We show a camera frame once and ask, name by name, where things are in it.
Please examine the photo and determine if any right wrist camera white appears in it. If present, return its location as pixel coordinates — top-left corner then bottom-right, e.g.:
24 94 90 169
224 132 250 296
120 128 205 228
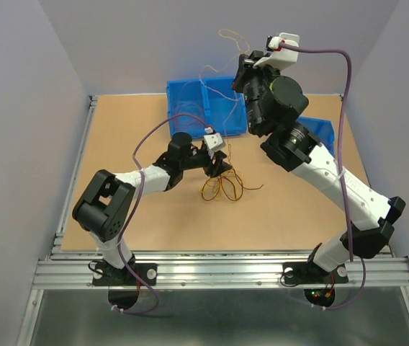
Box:
253 32 300 71

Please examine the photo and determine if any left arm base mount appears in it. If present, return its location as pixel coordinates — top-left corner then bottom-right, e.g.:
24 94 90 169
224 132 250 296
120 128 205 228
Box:
88 260 158 287

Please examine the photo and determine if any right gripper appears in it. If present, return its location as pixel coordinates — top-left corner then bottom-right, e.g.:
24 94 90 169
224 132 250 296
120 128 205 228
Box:
231 50 282 135

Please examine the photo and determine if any red wire tangle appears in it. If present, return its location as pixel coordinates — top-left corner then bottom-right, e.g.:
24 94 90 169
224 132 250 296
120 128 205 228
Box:
199 169 265 203

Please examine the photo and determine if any pulled red wire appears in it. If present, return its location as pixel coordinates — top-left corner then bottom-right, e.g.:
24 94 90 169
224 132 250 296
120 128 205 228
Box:
171 81 200 109
171 102 205 133

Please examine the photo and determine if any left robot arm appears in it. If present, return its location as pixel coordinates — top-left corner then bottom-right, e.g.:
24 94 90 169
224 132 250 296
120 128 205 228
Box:
72 128 232 286

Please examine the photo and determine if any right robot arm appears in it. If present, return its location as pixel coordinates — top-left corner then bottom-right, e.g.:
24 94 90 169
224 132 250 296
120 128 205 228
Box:
232 50 405 285

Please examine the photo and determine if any yellow wire tangle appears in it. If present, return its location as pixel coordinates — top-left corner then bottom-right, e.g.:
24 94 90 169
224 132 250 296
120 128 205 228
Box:
199 174 243 201

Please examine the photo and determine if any pale orange pulled wire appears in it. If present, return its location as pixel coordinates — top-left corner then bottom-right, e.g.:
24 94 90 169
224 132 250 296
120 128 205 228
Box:
197 28 252 159

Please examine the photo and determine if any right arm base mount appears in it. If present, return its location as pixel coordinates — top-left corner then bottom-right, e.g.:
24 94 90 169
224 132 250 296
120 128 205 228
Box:
280 262 349 286

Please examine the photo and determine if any blue single bin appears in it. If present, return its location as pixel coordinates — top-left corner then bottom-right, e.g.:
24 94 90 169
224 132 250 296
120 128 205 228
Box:
297 117 335 156

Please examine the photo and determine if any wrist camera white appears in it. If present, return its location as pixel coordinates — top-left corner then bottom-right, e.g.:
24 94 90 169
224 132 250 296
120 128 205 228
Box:
203 126 225 153
253 32 300 71

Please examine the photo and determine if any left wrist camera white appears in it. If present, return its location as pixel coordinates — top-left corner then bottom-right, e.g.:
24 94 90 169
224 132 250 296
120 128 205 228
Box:
203 126 225 153

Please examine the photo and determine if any blue double bin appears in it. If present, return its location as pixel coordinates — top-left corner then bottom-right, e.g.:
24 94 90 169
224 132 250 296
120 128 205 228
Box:
166 76 247 139

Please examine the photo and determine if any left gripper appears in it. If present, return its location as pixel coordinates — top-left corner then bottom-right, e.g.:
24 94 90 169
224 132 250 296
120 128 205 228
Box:
180 148 232 178

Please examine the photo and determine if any aluminium rail frame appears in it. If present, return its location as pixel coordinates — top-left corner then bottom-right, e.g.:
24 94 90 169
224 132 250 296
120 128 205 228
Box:
19 94 409 345

